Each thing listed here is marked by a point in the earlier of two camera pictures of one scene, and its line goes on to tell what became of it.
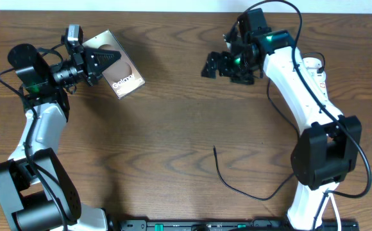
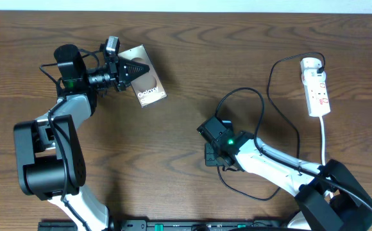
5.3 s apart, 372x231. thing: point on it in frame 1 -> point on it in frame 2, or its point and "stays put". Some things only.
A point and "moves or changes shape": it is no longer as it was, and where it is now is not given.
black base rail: (236, 225) stays put
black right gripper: (225, 58) -> (209, 158)
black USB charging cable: (297, 133) stays put
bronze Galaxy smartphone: (122, 76) moves or changes shape
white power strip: (315, 82) stays put
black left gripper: (85, 68) -> (121, 74)
